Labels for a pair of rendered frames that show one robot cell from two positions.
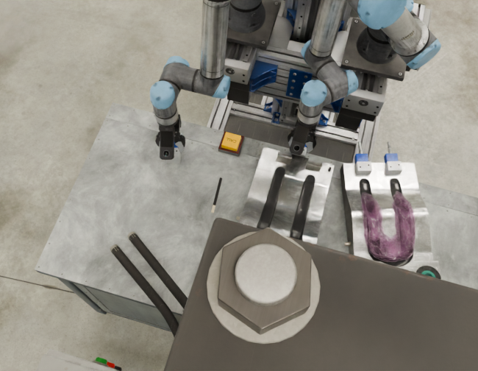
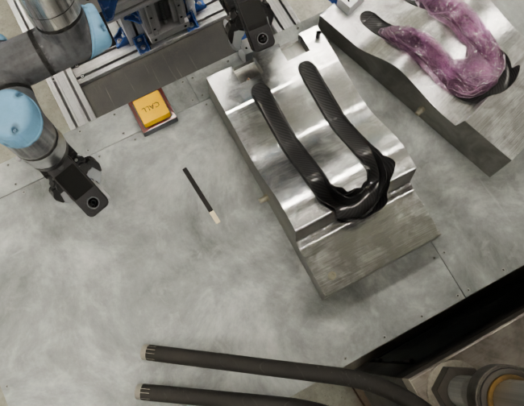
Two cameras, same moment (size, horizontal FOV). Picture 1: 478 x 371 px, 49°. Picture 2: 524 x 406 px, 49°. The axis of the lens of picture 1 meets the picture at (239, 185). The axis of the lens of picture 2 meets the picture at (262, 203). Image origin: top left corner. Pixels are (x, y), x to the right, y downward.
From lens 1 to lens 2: 0.75 m
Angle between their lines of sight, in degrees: 17
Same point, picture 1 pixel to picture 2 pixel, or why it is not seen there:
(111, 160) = (10, 279)
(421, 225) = (485, 11)
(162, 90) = (8, 109)
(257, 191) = (256, 142)
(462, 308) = not seen: outside the picture
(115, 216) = (97, 348)
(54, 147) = not seen: outside the picture
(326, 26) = not seen: outside the picture
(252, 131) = (127, 84)
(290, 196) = (303, 112)
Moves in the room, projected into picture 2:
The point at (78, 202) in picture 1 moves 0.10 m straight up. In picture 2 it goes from (23, 379) to (0, 382)
